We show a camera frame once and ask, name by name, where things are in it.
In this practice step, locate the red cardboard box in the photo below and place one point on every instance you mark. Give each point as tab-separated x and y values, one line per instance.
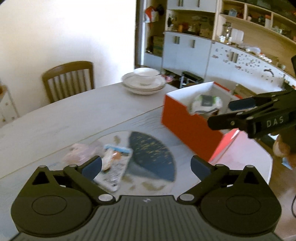
192	129

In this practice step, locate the black shoe rack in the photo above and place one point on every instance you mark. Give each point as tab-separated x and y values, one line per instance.
189	78

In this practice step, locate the chicken breast pouch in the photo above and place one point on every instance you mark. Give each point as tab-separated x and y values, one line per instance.
111	178

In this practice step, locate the brown wooden chair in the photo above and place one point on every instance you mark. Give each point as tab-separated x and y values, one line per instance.
68	79

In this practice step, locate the white plastic tissue pack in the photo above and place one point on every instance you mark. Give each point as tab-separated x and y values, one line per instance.
205	104

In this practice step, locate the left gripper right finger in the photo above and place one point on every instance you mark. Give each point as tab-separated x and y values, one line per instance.
210	177

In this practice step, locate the white torn wrapper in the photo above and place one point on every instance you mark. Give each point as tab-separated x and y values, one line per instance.
110	156

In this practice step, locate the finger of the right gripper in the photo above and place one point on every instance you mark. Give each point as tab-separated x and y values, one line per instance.
228	121
254	101

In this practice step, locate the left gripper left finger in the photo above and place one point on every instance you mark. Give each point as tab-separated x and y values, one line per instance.
83	176

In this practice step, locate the pink patterned snack packet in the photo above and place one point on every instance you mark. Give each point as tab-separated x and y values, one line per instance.
80	153

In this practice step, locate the white wall cabinet unit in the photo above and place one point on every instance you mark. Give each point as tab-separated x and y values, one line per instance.
247	42

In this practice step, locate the white bowl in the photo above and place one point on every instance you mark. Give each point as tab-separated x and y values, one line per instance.
145	75

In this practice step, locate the stacked white plates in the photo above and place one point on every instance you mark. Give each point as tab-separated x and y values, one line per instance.
137	85

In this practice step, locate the right hand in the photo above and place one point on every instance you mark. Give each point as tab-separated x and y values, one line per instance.
283	150

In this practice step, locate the white side cabinet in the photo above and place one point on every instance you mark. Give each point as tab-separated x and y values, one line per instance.
8	109

